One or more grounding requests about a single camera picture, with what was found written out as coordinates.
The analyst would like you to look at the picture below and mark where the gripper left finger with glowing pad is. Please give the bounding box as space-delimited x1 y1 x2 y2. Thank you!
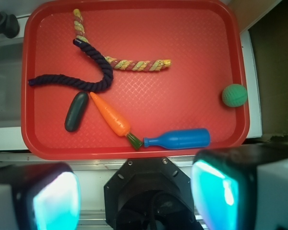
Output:
0 162 81 230

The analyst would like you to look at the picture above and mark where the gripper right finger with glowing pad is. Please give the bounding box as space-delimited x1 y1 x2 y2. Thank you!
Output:
191 143 288 230

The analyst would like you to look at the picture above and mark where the dark green plastic pickle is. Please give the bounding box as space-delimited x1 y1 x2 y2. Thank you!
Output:
64 92 89 132

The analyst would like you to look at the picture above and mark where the blue plastic bottle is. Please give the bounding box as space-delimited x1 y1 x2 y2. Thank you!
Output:
144 128 211 150

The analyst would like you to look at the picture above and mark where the green textured ball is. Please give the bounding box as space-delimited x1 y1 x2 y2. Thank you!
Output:
221 84 248 107

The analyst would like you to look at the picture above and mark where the orange plastic carrot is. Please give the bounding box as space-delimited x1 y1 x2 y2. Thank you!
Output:
89 92 143 150

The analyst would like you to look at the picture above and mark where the red plastic tray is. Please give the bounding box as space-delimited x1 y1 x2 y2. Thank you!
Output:
21 0 250 160

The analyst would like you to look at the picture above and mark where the black clamp knob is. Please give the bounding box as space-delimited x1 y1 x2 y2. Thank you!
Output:
0 11 20 39

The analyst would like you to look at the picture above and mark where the black octagonal mount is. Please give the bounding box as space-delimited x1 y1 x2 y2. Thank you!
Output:
104 158 203 230

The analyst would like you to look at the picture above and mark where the dark purple rope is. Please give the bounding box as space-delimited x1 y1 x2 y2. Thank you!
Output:
28 38 114 92

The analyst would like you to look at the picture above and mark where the yellow and red rope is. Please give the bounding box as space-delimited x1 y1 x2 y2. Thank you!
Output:
73 9 172 72

